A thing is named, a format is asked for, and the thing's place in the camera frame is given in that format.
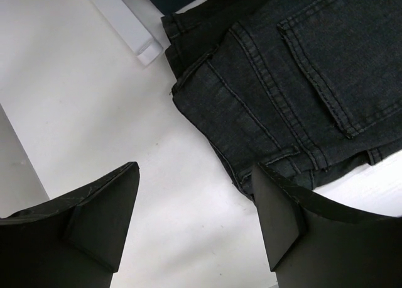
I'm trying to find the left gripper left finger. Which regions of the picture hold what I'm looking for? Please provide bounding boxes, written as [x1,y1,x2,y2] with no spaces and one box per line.
[1,162,139,287]

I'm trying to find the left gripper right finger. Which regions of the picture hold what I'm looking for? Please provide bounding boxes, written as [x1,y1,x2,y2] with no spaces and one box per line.
[252,164,401,287]

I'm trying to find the black trousers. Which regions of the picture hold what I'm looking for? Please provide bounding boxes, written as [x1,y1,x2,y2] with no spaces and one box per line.
[161,0,401,199]

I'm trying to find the white clothes rack frame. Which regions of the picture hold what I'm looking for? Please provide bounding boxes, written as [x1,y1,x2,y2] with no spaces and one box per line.
[90,0,163,66]

